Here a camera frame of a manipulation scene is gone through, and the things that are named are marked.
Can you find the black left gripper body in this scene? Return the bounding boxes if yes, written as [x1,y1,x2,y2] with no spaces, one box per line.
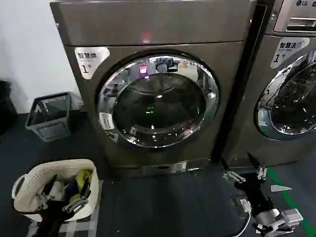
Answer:
[34,197,79,237]

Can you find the white cable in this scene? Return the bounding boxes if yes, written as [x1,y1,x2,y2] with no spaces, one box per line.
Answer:
[231,211,253,237]

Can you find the pale chequered floor mat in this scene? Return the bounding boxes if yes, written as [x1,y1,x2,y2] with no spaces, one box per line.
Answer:
[26,179,105,237]

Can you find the dark navy garment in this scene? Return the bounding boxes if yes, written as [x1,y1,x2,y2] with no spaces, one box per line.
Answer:
[63,181,82,201]

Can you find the small dark box with connector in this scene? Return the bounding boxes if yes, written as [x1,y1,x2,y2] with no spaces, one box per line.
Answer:
[231,194,252,213]

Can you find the grey front-load dryer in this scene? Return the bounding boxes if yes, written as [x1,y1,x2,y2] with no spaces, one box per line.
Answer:
[50,0,259,179]

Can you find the white perforated laundry basket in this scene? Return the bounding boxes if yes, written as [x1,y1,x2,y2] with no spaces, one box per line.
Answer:
[11,159,100,223]

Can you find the black bulky object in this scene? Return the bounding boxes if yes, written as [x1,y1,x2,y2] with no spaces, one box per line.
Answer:
[0,79,18,143]

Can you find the grey machine with silver panel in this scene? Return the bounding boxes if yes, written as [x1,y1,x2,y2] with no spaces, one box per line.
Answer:
[221,0,316,169]

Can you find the white garment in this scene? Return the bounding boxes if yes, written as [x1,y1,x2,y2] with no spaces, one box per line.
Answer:
[48,181,69,198]

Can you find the round chrome glass door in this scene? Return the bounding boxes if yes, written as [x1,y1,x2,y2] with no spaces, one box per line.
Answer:
[254,50,316,142]

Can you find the round glass dryer door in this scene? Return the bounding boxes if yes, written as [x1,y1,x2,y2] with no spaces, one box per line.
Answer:
[95,49,220,149]

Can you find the yellow-green garment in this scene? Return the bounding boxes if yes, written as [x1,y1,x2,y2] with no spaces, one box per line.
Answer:
[68,168,96,201]

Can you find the white triangular floor sticker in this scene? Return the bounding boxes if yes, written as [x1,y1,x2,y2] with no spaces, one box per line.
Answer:
[270,184,293,193]

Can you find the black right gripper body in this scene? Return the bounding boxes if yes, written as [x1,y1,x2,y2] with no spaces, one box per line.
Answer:
[234,173,275,214]

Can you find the grey plastic slatted basket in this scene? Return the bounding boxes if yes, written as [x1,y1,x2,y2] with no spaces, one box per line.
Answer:
[25,91,75,142]

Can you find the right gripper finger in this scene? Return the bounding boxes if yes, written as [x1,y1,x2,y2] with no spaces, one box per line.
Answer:
[220,158,245,184]
[247,153,269,181]

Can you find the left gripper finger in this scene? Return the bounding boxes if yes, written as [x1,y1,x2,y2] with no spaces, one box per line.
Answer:
[36,174,58,206]
[62,182,92,213]

